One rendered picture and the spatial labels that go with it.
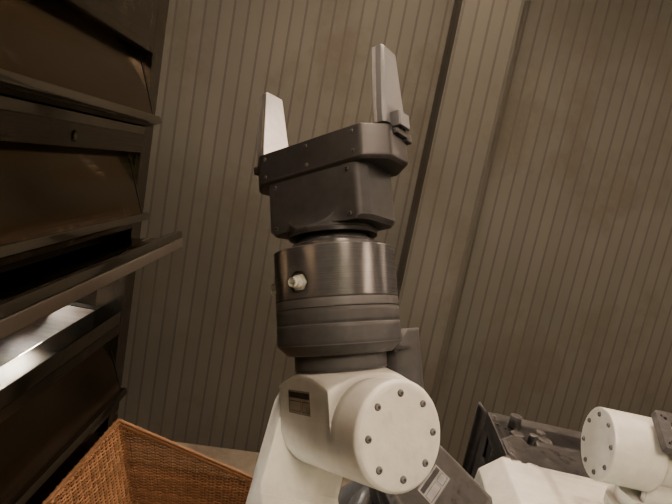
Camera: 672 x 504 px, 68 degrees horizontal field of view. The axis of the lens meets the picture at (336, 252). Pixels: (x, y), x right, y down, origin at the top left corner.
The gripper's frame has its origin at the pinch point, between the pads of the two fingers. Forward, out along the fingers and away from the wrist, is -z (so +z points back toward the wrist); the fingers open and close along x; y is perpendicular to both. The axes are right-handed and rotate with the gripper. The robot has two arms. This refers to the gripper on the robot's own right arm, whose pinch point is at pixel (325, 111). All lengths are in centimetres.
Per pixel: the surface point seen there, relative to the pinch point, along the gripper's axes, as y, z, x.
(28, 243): -9, -1, -68
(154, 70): -48, -56, -87
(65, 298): -11, 9, -59
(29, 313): -4, 11, -54
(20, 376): -17, 21, -87
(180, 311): -149, -1, -205
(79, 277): -14, 5, -61
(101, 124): -28, -32, -78
